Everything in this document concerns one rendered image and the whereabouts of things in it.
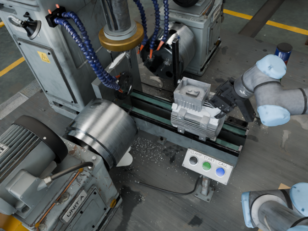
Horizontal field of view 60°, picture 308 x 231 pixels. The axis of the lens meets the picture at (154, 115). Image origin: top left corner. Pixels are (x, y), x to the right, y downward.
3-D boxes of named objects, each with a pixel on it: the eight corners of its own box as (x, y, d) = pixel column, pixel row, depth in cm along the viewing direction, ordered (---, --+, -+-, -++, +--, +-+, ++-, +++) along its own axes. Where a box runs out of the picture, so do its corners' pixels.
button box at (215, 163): (184, 164, 102) (180, 166, 97) (191, 147, 101) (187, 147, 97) (228, 183, 95) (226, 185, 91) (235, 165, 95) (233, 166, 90)
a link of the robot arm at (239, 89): (263, 82, 86) (256, 99, 81) (254, 89, 90) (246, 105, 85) (245, 68, 85) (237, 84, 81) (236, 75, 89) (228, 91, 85)
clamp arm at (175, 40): (172, 85, 132) (170, 41, 112) (175, 81, 133) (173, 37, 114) (178, 86, 130) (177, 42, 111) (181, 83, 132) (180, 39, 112)
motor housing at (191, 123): (171, 133, 122) (168, 105, 108) (187, 104, 132) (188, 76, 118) (212, 148, 115) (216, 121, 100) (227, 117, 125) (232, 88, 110)
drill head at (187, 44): (135, 82, 147) (127, 44, 128) (169, 41, 168) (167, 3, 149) (175, 96, 138) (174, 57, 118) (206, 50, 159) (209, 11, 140)
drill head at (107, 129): (52, 182, 112) (24, 150, 93) (103, 120, 131) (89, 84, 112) (99, 209, 103) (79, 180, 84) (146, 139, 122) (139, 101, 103)
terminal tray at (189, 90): (173, 104, 113) (173, 92, 107) (184, 88, 118) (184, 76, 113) (200, 113, 108) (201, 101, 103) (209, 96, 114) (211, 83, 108)
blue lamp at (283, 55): (272, 59, 111) (274, 50, 108) (275, 51, 115) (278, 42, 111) (287, 63, 109) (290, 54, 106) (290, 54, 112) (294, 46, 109)
